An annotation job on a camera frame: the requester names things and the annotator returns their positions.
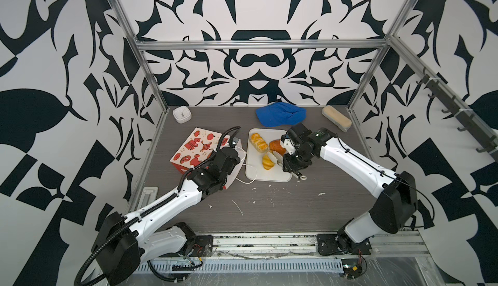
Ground metal white-tipped tongs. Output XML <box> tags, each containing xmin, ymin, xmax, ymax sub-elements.
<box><xmin>271</xmin><ymin>151</ymin><xmax>307</xmax><ymax>181</ymax></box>

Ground orange fake baguette bread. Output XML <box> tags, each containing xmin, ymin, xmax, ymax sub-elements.
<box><xmin>269</xmin><ymin>139</ymin><xmax>287</xmax><ymax>156</ymax></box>

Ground white red paper bag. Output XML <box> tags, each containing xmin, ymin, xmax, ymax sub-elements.
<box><xmin>170</xmin><ymin>128</ymin><xmax>246</xmax><ymax>189</ymax></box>

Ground small yellow fake bread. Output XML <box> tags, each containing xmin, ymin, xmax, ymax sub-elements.
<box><xmin>262</xmin><ymin>152</ymin><xmax>275</xmax><ymax>170</ymax></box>

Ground yellow fake croissant bread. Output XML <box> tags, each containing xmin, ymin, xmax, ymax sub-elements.
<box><xmin>250</xmin><ymin>133</ymin><xmax>269</xmax><ymax>153</ymax></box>

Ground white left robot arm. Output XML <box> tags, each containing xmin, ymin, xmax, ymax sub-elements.
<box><xmin>89</xmin><ymin>146</ymin><xmax>246</xmax><ymax>285</ymax></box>

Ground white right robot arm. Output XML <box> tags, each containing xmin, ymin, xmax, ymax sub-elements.
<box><xmin>281</xmin><ymin>123</ymin><xmax>418</xmax><ymax>250</ymax></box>

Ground blue cloth cap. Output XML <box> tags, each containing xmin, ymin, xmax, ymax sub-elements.
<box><xmin>255</xmin><ymin>103</ymin><xmax>306</xmax><ymax>127</ymax></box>

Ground beige sponge block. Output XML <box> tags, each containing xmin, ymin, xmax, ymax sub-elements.
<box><xmin>322</xmin><ymin>106</ymin><xmax>352</xmax><ymax>132</ymax></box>

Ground white plastic tray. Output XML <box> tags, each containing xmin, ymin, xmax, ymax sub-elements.
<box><xmin>245</xmin><ymin>128</ymin><xmax>292</xmax><ymax>183</ymax></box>

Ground white square analog clock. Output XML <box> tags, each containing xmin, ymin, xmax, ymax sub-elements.
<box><xmin>172</xmin><ymin>106</ymin><xmax>192</xmax><ymax>124</ymax></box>

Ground green circuit board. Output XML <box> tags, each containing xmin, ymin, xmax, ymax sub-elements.
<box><xmin>342</xmin><ymin>258</ymin><xmax>363</xmax><ymax>280</ymax></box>

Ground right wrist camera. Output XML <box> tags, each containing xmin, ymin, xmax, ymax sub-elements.
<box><xmin>280</xmin><ymin>134</ymin><xmax>296</xmax><ymax>155</ymax></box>

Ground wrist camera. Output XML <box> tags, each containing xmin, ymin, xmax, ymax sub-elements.
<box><xmin>230</xmin><ymin>138</ymin><xmax>239</xmax><ymax>148</ymax></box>
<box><xmin>280</xmin><ymin>134</ymin><xmax>296</xmax><ymax>155</ymax></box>

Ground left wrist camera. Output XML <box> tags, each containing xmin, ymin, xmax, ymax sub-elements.
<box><xmin>230</xmin><ymin>138</ymin><xmax>239</xmax><ymax>148</ymax></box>

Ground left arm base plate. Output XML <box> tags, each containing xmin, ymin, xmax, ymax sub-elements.
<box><xmin>160</xmin><ymin>235</ymin><xmax>213</xmax><ymax>257</ymax></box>

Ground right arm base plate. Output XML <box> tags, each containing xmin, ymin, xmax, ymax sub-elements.
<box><xmin>316</xmin><ymin>234</ymin><xmax>371</xmax><ymax>256</ymax></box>

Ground white slotted cable duct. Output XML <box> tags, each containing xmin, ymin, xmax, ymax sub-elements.
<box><xmin>152</xmin><ymin>259</ymin><xmax>344</xmax><ymax>274</ymax></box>

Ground black corrugated cable conduit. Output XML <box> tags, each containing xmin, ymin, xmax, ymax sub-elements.
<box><xmin>73</xmin><ymin>217</ymin><xmax>141</xmax><ymax>286</ymax></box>

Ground black wall hook rail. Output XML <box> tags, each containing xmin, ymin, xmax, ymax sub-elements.
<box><xmin>417</xmin><ymin>67</ymin><xmax>497</xmax><ymax>162</ymax></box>

